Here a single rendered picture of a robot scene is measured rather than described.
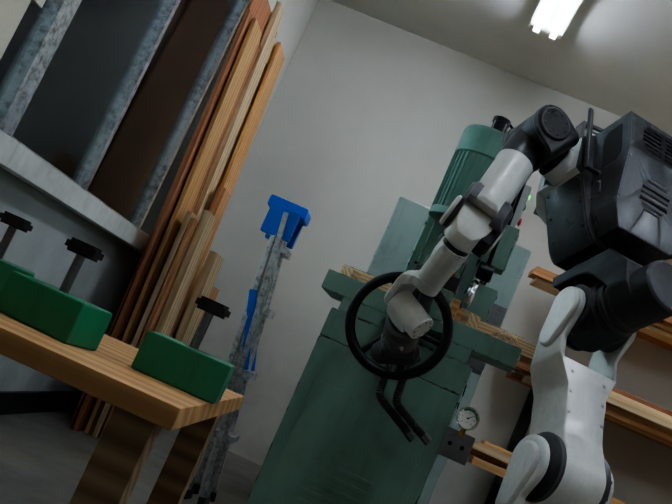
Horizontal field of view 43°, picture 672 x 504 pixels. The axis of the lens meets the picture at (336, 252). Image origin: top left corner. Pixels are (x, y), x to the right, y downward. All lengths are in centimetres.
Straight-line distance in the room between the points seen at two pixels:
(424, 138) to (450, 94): 32
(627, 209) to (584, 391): 40
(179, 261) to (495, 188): 199
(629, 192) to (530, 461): 61
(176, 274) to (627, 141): 219
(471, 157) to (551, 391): 100
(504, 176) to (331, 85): 338
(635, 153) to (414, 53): 344
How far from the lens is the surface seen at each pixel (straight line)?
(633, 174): 195
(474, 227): 187
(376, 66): 526
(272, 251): 321
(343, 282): 248
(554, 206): 203
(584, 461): 179
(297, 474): 247
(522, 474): 176
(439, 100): 520
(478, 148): 265
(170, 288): 364
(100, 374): 87
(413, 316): 195
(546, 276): 455
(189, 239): 363
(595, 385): 188
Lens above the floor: 62
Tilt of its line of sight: 8 degrees up
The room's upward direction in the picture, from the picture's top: 24 degrees clockwise
